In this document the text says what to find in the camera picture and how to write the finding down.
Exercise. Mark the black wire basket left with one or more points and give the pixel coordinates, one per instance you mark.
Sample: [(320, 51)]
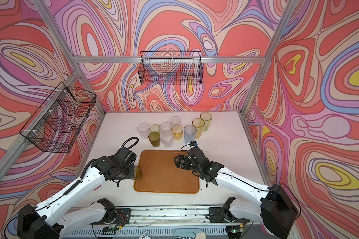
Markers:
[(60, 123)]

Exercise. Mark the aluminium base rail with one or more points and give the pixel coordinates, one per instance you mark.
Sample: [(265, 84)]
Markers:
[(182, 215)]

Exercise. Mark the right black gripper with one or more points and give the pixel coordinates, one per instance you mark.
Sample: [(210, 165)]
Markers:
[(180, 157)]

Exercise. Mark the tall olive textured glass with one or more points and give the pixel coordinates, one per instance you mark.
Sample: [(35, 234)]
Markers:
[(155, 139)]

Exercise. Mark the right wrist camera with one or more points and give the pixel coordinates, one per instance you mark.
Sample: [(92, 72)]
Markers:
[(193, 143)]

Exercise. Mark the tall clear glass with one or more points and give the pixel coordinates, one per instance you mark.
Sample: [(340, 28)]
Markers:
[(167, 137)]

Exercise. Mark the tall light green glass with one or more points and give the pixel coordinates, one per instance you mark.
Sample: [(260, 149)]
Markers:
[(206, 117)]

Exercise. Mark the blue textured glass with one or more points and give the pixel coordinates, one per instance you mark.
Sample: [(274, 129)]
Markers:
[(189, 133)]

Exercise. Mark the tall yellow glass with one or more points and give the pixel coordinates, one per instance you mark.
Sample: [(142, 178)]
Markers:
[(198, 123)]

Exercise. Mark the brown plastic tray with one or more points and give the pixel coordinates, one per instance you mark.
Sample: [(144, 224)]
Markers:
[(160, 174)]

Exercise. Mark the pale green glass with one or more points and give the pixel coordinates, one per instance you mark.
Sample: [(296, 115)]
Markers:
[(155, 128)]

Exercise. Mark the clear faceted glass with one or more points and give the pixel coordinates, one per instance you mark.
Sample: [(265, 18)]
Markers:
[(143, 130)]

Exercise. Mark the black wire basket back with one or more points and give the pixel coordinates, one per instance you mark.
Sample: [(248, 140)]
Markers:
[(164, 67)]

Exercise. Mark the black wire basket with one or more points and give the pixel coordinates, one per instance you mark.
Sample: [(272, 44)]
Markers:
[(60, 123), (164, 67)]

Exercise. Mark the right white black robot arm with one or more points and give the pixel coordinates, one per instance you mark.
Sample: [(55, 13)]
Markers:
[(268, 205)]

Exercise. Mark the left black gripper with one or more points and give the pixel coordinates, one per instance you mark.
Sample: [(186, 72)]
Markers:
[(131, 176)]

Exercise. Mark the short amber textured glass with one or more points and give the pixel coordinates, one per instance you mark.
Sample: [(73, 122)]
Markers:
[(137, 173)]

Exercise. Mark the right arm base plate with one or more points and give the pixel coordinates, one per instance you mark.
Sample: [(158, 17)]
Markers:
[(219, 215)]

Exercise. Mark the clear glass back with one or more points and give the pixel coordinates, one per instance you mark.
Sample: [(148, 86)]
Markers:
[(175, 120)]

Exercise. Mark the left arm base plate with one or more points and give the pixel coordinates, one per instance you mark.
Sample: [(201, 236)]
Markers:
[(118, 216)]

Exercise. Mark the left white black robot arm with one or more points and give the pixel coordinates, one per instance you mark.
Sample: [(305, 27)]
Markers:
[(50, 219)]

